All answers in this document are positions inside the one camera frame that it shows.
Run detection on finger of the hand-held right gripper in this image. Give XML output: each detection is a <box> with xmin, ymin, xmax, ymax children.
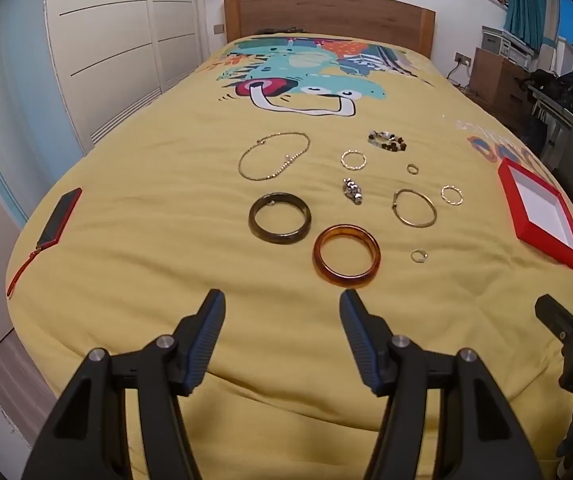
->
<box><xmin>535</xmin><ymin>295</ymin><xmax>573</xmax><ymax>347</ymax></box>

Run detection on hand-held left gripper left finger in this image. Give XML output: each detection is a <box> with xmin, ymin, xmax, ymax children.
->
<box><xmin>26</xmin><ymin>288</ymin><xmax>227</xmax><ymax>480</ymax></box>

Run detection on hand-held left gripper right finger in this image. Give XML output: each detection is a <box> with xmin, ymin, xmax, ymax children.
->
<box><xmin>339</xmin><ymin>288</ymin><xmax>557</xmax><ymax>480</ymax></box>

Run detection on red jewelry box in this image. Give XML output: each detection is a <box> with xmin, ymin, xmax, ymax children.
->
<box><xmin>497</xmin><ymin>157</ymin><xmax>573</xmax><ymax>268</ymax></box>

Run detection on amber bangle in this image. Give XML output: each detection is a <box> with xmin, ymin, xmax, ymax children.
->
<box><xmin>313</xmin><ymin>225</ymin><xmax>382</xmax><ymax>289</ymax></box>

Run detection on yellow printed blanket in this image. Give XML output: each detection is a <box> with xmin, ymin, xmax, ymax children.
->
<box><xmin>6</xmin><ymin>35</ymin><xmax>573</xmax><ymax>480</ymax></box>

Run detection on dark brown bangle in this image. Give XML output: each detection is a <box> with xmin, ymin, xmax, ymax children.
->
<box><xmin>248</xmin><ymin>192</ymin><xmax>312</xmax><ymax>246</ymax></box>

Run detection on silver bead charm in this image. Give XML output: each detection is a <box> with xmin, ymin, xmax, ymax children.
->
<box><xmin>342</xmin><ymin>177</ymin><xmax>364</xmax><ymax>206</ymax></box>

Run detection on black bag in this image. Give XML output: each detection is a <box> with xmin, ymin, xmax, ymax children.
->
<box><xmin>526</xmin><ymin>67</ymin><xmax>573</xmax><ymax>111</ymax></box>

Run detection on white wardrobe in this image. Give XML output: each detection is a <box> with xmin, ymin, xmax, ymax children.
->
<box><xmin>44</xmin><ymin>0</ymin><xmax>204</xmax><ymax>153</ymax></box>

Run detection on wooden bed headboard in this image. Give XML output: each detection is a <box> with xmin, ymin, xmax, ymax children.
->
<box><xmin>224</xmin><ymin>0</ymin><xmax>436</xmax><ymax>58</ymax></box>

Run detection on thin gold hoop bracelet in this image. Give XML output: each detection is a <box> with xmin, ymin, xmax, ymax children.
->
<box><xmin>391</xmin><ymin>189</ymin><xmax>438</xmax><ymax>229</ymax></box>

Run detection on dark red-edged case with cord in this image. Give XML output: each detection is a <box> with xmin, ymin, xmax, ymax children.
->
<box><xmin>6</xmin><ymin>187</ymin><xmax>83</xmax><ymax>300</ymax></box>

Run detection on gold chain necklace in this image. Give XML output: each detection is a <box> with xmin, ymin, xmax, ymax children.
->
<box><xmin>238</xmin><ymin>131</ymin><xmax>312</xmax><ymax>182</ymax></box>

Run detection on brown beaded bracelet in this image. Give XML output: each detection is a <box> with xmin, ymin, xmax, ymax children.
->
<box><xmin>367</xmin><ymin>130</ymin><xmax>409</xmax><ymax>153</ymax></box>

